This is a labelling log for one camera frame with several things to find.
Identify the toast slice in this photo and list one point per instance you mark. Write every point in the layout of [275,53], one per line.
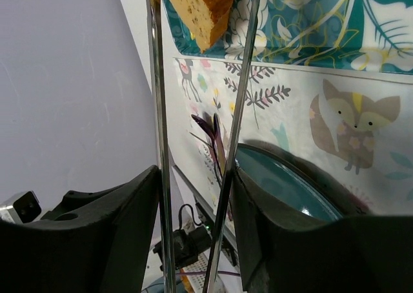
[207,20]

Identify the teal floral tray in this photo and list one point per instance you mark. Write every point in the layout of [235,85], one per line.
[362,35]

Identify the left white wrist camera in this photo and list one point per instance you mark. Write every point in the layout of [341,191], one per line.
[21,208]

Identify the animal print placemat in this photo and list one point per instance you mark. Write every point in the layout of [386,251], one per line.
[351,133]

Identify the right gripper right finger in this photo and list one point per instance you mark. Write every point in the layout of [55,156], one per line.
[283,250]

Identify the iridescent fork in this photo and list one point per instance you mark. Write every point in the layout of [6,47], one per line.
[208,128]

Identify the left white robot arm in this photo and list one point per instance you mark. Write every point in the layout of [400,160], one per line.
[189,245]

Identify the iridescent knife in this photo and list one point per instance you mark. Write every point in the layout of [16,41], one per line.
[218,144]

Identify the dark teal square plate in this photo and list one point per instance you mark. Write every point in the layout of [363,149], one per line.
[284,182]

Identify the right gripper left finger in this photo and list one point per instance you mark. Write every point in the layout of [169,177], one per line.
[91,242]

